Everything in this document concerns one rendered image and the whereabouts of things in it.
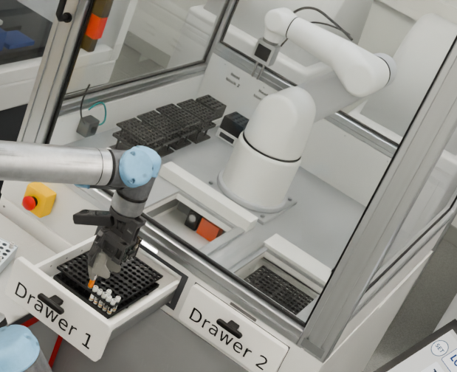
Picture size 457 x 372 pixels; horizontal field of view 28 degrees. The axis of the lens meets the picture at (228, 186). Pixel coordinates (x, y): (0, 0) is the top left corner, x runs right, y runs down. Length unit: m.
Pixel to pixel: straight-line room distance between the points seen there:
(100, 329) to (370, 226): 0.65
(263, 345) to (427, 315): 2.47
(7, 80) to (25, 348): 1.42
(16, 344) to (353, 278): 0.81
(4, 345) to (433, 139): 0.96
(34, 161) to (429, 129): 0.82
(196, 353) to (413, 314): 2.34
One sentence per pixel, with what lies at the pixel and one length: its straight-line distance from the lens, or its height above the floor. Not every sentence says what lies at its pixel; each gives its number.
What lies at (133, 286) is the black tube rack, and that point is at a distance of 2.31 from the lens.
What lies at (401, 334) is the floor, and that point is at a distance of 4.45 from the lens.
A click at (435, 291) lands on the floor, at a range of 4.95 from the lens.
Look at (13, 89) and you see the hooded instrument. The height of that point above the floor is 0.88.
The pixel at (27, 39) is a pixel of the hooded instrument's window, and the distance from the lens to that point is 3.04.
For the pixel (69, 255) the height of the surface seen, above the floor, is 0.88.
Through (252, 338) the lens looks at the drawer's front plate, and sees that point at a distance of 2.32.
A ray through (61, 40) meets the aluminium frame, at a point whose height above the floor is 1.31.
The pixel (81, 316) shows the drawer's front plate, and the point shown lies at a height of 0.90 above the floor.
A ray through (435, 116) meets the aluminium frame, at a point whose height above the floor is 1.62.
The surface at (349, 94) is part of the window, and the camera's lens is 2.07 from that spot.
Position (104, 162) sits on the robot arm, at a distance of 1.85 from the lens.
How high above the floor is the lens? 2.21
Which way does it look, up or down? 27 degrees down
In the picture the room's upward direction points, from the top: 24 degrees clockwise
